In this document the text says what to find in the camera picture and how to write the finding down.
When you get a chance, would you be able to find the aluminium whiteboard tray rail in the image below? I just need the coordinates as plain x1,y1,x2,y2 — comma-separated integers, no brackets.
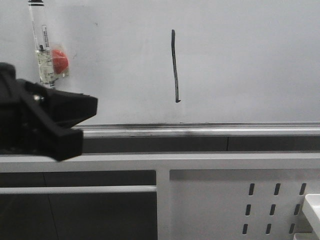
74,122,320,139

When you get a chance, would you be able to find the red round magnet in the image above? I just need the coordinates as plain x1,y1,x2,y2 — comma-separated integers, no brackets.
51,43,70,78

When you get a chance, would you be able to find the white plastic bin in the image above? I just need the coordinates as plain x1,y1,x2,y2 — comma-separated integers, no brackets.
302,193,320,239

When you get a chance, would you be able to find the white metal pegboard frame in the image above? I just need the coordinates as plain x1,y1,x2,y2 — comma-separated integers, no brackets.
0,152,320,240

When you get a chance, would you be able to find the white whiteboard marker pen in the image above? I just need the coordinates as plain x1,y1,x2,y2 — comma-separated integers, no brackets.
28,0,58,89

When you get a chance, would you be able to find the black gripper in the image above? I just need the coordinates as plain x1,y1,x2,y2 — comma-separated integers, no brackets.
0,62,98,161

